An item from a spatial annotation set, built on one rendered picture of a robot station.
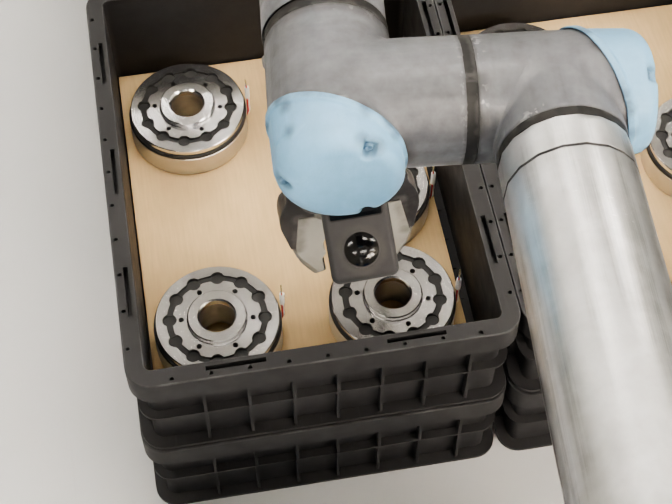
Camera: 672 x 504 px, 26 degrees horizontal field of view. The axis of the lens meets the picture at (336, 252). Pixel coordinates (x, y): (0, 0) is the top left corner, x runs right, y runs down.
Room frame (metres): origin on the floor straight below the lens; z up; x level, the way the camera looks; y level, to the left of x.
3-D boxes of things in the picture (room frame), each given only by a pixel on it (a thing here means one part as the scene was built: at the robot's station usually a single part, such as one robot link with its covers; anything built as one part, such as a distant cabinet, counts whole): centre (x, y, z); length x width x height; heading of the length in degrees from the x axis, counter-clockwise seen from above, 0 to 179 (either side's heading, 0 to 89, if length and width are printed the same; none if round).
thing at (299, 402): (0.72, 0.04, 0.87); 0.40 x 0.30 x 0.11; 10
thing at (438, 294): (0.62, -0.05, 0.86); 0.10 x 0.10 x 0.01
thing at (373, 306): (0.62, -0.05, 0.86); 0.05 x 0.05 x 0.01
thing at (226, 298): (0.60, 0.10, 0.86); 0.05 x 0.05 x 0.01
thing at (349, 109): (0.53, -0.01, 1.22); 0.11 x 0.11 x 0.08; 4
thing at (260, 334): (0.60, 0.10, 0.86); 0.10 x 0.10 x 0.01
